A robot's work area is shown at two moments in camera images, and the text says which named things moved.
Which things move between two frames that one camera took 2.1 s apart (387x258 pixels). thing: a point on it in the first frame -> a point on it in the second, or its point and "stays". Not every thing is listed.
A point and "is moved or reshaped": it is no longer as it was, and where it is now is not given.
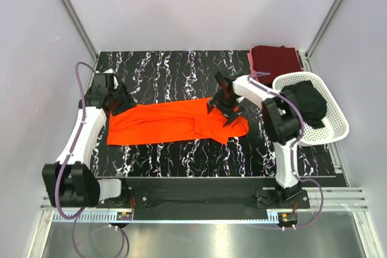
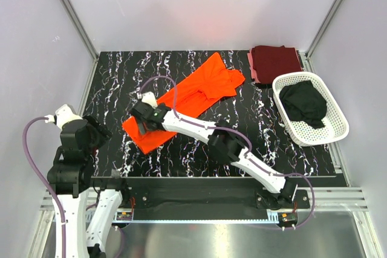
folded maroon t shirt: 277,60 stays
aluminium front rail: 336,199 stays
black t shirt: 312,103 stays
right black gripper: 215,102 -> 142,129
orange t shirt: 185,121 is moved or reshaped
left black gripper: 128,102 -> 103,133
